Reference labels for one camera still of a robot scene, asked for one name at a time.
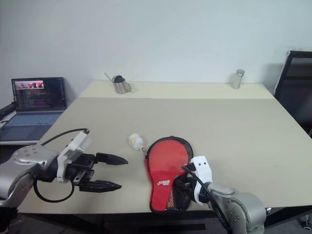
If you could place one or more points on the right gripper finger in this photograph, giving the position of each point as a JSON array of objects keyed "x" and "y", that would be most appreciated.
[
  {"x": 182, "y": 189},
  {"x": 180, "y": 180}
]

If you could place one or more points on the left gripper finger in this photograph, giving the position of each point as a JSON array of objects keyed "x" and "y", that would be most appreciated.
[
  {"x": 111, "y": 159},
  {"x": 102, "y": 187}
]

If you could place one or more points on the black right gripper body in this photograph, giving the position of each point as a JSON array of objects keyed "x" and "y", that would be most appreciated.
[{"x": 191, "y": 181}]

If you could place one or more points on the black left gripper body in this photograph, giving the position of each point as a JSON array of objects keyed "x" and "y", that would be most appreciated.
[{"x": 81, "y": 168}]

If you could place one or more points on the red and black paddle case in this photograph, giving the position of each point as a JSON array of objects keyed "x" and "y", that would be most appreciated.
[{"x": 158, "y": 192}]

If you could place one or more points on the red table tennis paddle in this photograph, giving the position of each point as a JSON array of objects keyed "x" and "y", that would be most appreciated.
[{"x": 168, "y": 156}]

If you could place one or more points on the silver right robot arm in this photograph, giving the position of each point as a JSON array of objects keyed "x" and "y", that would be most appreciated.
[{"x": 241, "y": 207}]

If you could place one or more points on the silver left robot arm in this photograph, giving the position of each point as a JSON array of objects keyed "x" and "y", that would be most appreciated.
[{"x": 22, "y": 168}]

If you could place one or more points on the white ball on keyring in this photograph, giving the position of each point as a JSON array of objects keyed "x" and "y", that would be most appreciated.
[{"x": 135, "y": 140}]

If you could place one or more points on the steel mug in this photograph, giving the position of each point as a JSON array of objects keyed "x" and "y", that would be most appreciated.
[{"x": 122, "y": 88}]

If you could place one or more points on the open grey laptop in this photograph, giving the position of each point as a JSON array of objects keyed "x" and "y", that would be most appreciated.
[{"x": 36, "y": 109}]

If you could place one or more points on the black object in mug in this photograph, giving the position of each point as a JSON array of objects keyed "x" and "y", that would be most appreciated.
[{"x": 119, "y": 79}]

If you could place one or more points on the thin stick in mug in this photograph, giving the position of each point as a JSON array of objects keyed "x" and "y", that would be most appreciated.
[{"x": 109, "y": 76}]

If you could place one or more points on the long black device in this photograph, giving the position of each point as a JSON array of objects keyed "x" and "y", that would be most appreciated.
[{"x": 6, "y": 109}]

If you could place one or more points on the steel canister with lid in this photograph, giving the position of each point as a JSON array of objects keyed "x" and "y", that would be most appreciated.
[{"x": 237, "y": 80}]

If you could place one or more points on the black chair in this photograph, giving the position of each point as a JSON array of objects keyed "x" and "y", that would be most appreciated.
[{"x": 297, "y": 97}]

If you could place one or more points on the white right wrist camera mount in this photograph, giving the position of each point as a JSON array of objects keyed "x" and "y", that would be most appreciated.
[{"x": 203, "y": 168}]

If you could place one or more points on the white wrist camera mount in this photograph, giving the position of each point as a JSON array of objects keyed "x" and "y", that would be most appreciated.
[
  {"x": 76, "y": 145},
  {"x": 203, "y": 168}
]

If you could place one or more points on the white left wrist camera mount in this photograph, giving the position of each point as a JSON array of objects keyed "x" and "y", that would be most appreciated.
[{"x": 76, "y": 145}]

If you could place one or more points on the black table frame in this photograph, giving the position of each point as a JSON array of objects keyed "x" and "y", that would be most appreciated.
[{"x": 122, "y": 223}]

